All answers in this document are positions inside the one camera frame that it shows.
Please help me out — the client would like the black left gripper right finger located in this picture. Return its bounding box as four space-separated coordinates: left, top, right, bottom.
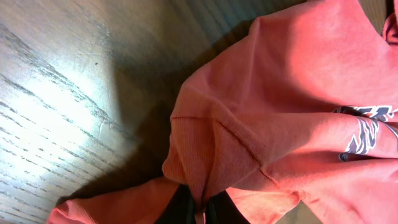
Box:
205 191 249 224

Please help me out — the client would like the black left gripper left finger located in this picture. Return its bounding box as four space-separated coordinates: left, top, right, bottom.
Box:
155 185 196 224

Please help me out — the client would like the red printed t-shirt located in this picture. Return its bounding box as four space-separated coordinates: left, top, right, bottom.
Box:
48 1 397 223

